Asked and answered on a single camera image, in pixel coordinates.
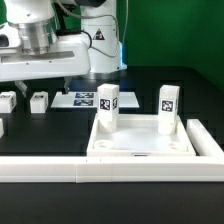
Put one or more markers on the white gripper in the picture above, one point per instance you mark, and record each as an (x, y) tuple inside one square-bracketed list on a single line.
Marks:
[(67, 57)]

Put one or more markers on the white square table top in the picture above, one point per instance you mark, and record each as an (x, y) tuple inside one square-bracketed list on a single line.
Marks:
[(137, 135)]

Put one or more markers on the white marker plate with tags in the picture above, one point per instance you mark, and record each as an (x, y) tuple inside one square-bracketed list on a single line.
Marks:
[(90, 100)]

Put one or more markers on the white block at left edge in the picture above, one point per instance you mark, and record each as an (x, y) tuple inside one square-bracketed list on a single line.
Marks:
[(1, 128)]

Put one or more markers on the white L-shaped obstacle fence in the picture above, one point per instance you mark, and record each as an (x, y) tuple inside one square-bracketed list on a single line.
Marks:
[(206, 166)]

